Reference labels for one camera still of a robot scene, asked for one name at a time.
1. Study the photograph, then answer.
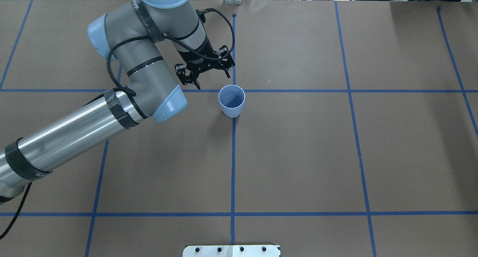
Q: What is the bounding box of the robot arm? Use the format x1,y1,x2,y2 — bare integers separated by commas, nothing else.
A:
1,0,236,204

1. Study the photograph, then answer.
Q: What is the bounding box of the light blue plastic cup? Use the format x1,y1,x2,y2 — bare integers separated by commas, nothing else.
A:
218,84,246,118

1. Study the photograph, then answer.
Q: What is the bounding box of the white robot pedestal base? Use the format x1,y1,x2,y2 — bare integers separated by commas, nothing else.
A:
182,244,281,257

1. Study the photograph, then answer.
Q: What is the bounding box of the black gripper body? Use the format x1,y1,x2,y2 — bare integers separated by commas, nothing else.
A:
174,37,235,78

